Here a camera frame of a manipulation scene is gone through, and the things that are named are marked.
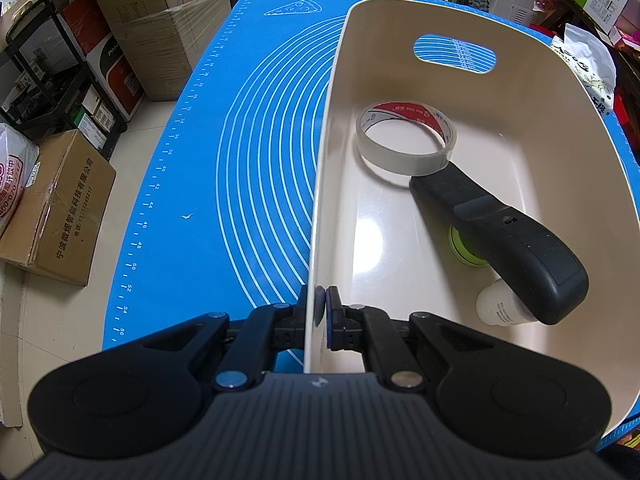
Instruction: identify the white freezer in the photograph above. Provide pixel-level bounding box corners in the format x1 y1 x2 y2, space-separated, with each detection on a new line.
492 0 538 26

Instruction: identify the white red printed plastic bag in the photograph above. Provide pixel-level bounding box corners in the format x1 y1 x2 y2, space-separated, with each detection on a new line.
0 122 41 233

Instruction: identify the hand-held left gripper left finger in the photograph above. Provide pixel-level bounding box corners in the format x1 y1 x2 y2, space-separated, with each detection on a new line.
115 285 326 393

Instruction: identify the taped flat cardboard box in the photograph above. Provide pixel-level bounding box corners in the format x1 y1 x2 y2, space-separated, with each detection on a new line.
0 129 117 287

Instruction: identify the white plastic bottle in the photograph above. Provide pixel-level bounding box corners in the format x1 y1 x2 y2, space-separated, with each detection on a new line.
476 277 533 328

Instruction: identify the clear tape roll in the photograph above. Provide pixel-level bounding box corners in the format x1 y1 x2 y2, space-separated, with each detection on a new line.
356 101 458 177

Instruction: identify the black handheld device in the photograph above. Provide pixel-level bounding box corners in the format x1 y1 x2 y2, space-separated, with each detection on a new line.
410 162 590 326

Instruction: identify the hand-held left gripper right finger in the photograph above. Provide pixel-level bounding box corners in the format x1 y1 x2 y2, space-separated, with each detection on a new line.
326 286 507 391

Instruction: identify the green round lid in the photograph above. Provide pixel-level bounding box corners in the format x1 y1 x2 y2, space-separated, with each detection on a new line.
448 225 493 266

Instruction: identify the pink plastic basket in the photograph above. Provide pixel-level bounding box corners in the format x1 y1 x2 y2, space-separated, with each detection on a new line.
302 0 640 436

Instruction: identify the wrapped cardboard box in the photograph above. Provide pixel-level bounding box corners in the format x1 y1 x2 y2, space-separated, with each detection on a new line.
107 0 233 102

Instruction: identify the tissue pack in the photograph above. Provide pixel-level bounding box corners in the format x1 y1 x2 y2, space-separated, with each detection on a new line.
552 24 617 113

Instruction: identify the black metal rack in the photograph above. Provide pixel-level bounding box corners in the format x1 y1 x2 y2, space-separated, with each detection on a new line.
0 0 128 143

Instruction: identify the blue silicone mat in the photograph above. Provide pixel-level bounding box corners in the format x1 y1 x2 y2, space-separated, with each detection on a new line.
102 0 640 456

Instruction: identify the red white appliance box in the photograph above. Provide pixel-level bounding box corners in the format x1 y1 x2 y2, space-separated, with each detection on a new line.
62 0 146 121

